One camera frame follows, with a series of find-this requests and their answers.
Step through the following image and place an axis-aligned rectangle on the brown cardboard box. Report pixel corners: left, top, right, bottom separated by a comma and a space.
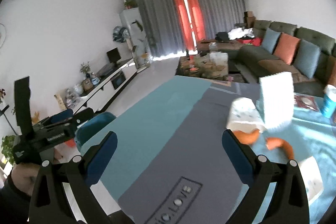
244, 11, 255, 28

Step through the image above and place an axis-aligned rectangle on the grey flat box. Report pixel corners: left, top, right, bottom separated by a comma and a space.
97, 64, 113, 76

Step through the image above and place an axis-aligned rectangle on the orange curtain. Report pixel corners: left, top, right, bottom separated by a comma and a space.
182, 0, 206, 42
170, 0, 196, 52

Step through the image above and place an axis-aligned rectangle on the dark green sofa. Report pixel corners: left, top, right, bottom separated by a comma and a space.
197, 20, 336, 88

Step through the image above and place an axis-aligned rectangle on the blue cushion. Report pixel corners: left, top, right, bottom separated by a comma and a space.
293, 39, 321, 80
262, 28, 281, 53

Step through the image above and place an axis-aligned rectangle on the person's left forearm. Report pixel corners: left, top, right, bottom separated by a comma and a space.
0, 174, 32, 224

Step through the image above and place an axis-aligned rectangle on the grey curtain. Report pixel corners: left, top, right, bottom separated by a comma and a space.
193, 0, 246, 40
131, 0, 185, 58

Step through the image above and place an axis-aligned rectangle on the flower vase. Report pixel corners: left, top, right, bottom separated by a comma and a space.
79, 62, 92, 80

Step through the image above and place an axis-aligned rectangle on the teal chair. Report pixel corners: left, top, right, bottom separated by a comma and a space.
74, 112, 117, 155

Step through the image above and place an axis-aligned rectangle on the person's left hand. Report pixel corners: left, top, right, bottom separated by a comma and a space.
10, 162, 40, 197

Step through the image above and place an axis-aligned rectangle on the white foam fruit net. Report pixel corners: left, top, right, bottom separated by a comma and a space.
259, 71, 295, 131

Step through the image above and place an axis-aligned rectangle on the red cloth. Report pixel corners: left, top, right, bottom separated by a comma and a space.
238, 38, 263, 47

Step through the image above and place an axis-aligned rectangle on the white cloth pile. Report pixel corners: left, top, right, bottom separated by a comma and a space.
228, 27, 255, 40

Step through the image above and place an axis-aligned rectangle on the black monitor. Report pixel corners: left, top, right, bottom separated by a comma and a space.
106, 47, 122, 66

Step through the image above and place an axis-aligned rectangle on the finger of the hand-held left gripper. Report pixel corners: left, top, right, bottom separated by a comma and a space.
47, 108, 94, 133
33, 109, 75, 130

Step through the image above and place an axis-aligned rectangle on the wooden sign board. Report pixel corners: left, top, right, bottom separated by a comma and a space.
54, 94, 68, 110

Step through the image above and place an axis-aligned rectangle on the white plastic bag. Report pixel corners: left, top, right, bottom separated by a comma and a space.
209, 52, 229, 67

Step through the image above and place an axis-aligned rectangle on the white standing air conditioner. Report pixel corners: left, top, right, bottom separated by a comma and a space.
120, 8, 148, 70

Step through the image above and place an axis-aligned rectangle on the glass figurine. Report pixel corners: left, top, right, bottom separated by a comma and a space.
64, 89, 77, 104

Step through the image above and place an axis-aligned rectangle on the blue paper cup white lid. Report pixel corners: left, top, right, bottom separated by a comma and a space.
320, 84, 336, 118

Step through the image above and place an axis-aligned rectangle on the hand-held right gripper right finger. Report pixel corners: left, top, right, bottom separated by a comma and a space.
222, 130, 310, 224

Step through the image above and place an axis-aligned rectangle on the red snack packet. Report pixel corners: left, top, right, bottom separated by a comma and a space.
294, 94, 320, 110

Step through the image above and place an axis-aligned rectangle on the white tv cabinet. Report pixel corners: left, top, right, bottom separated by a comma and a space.
63, 57, 138, 113

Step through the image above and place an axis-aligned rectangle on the coffee table with jars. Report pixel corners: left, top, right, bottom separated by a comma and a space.
176, 52, 249, 83

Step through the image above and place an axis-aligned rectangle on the tall leafy plant in vase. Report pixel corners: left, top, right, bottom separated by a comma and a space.
131, 19, 153, 68

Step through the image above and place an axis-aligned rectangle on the fan with patterned cover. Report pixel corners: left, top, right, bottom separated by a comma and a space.
113, 26, 131, 43

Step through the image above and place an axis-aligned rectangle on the green trailing potted plant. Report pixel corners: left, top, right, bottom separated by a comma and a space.
1, 135, 16, 167

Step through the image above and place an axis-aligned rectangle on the orange cushion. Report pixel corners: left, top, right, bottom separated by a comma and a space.
273, 33, 301, 65

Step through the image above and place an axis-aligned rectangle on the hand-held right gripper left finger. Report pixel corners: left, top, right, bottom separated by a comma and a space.
29, 131, 118, 224

